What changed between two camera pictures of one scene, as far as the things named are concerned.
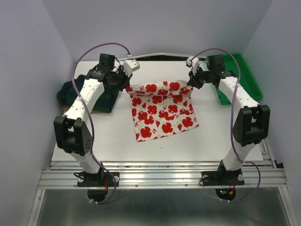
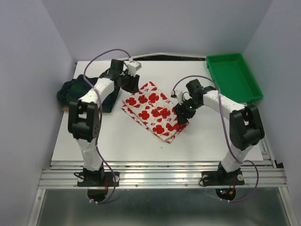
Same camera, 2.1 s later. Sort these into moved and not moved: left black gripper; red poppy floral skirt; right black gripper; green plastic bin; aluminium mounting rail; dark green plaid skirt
Moved: red poppy floral skirt; left black gripper; right black gripper
Not moved: aluminium mounting rail; green plastic bin; dark green plaid skirt
